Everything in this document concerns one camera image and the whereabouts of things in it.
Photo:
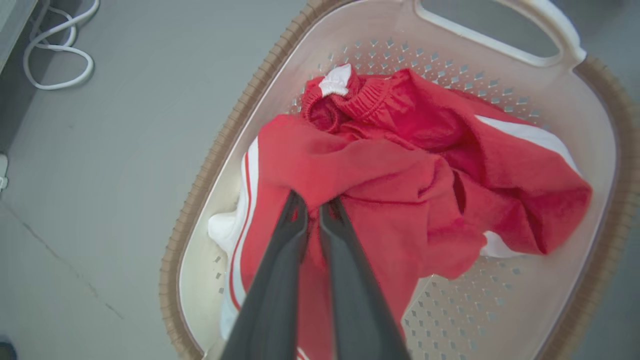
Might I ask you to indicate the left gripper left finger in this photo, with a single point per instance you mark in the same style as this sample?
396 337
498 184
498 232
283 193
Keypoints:
280 280

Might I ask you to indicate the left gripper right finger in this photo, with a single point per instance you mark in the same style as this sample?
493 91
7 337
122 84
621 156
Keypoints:
355 300

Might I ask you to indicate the red and white garment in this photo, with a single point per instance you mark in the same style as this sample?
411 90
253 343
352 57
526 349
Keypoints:
400 200

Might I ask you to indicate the beige plastic laundry basket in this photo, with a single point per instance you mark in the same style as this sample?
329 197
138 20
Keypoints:
575 75

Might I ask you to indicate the black caster wheel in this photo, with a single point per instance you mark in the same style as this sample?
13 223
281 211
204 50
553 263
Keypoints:
6 351

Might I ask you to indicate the light grey partition panel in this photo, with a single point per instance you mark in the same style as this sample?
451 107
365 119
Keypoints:
12 17

